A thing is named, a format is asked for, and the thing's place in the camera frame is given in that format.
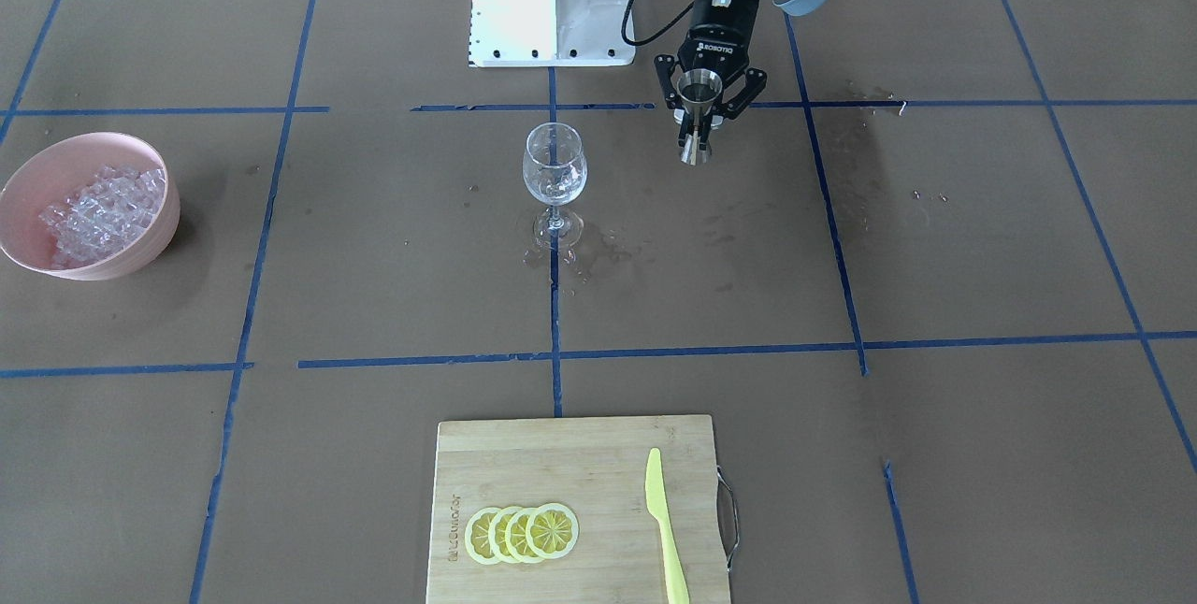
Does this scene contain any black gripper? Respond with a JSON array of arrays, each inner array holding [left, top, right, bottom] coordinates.
[[654, 0, 767, 126]]

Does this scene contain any clear ice cubes pile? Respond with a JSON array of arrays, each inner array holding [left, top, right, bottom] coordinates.
[[38, 165, 166, 270]]

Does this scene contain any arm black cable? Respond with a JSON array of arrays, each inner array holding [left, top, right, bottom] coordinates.
[[622, 0, 693, 48]]

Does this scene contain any lemon slice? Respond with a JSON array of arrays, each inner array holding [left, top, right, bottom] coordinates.
[[487, 506, 522, 563], [525, 502, 581, 560], [504, 507, 543, 563], [464, 507, 503, 566]]

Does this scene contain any yellow plastic knife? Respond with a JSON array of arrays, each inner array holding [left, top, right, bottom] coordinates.
[[644, 447, 691, 603]]

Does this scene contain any bamboo cutting board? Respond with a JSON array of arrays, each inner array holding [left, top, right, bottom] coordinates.
[[425, 415, 731, 603]]

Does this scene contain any steel jigger measuring cup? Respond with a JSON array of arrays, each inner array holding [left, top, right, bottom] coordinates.
[[675, 68, 723, 166]]

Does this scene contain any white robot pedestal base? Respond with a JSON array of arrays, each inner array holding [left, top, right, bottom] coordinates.
[[468, 0, 636, 68]]

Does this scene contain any clear wine glass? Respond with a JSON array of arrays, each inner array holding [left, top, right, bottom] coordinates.
[[522, 122, 587, 251]]

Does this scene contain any pink bowl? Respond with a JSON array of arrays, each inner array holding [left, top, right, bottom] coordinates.
[[1, 132, 180, 281]]

